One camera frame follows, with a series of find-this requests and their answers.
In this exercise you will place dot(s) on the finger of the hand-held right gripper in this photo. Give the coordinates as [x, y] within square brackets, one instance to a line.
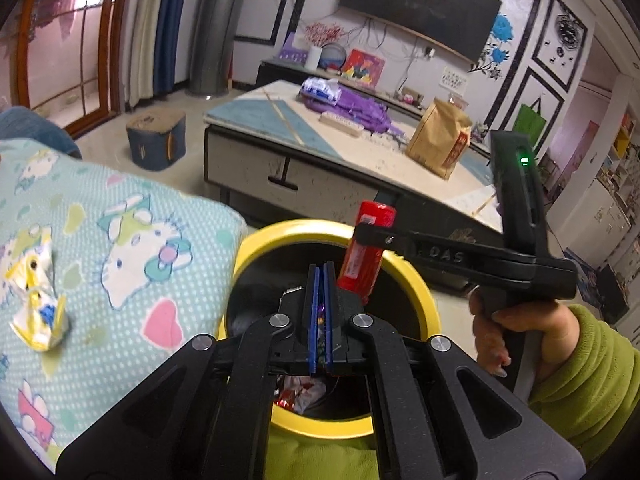
[390, 240]

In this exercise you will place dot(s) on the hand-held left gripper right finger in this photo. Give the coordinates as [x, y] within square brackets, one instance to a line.
[328, 340]

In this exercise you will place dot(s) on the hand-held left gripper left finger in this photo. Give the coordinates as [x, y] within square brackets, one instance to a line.
[314, 335]

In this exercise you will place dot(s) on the purple candy wrapper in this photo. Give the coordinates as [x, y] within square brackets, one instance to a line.
[321, 312]

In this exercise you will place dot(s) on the red snack packet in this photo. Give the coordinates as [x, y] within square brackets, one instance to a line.
[362, 270]

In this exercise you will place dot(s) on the white printed plastic bag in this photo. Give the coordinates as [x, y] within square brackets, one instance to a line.
[300, 395]

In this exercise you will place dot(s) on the yellow rimmed black bin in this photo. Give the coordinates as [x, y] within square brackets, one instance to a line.
[280, 232]

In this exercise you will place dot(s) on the yellow white wrapper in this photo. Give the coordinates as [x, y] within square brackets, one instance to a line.
[40, 320]

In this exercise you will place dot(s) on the person's right forearm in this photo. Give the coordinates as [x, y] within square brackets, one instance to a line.
[590, 385]

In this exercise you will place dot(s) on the person's right hand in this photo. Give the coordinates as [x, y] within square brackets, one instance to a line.
[555, 325]

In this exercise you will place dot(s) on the brown paper bag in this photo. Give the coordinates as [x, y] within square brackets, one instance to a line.
[435, 140]

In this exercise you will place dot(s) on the green fleece garment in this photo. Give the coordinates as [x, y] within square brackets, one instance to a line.
[320, 460]

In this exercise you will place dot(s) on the beige power strip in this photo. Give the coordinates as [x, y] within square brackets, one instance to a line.
[340, 122]

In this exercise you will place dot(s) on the purple cloth bag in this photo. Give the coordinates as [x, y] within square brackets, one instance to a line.
[360, 107]

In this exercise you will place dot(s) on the green tote bag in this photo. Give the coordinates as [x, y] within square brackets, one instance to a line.
[530, 125]

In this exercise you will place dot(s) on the coffee table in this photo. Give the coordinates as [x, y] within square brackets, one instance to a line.
[250, 160]

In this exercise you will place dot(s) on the white tissue packet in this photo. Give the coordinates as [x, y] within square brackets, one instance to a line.
[320, 89]

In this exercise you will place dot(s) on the colourful painting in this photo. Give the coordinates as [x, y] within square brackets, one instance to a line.
[365, 66]

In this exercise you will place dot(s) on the cartoon cat printed blanket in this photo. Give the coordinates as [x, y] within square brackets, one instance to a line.
[125, 310]

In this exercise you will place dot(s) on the round glass ornament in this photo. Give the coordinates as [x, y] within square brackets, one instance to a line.
[334, 57]

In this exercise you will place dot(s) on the white vase red flowers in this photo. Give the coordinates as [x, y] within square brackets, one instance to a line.
[312, 57]

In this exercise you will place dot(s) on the purple box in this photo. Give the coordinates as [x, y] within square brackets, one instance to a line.
[292, 54]

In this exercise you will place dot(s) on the small blue stool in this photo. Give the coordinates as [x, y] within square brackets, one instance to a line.
[150, 145]

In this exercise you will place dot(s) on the grey tower air conditioner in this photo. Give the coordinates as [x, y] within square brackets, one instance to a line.
[215, 25]

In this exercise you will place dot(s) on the blue curtain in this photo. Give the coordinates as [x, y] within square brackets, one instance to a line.
[172, 25]

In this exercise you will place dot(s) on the beige curtain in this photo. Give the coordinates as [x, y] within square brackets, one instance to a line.
[147, 35]

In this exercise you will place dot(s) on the wooden sliding glass door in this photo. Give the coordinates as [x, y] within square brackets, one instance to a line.
[111, 35]

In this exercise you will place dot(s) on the white paper wall notice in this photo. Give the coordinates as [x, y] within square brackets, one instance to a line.
[454, 80]

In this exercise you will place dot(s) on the black wall television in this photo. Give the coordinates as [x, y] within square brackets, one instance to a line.
[420, 5]

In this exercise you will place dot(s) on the black wall clock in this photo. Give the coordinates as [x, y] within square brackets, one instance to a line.
[570, 32]

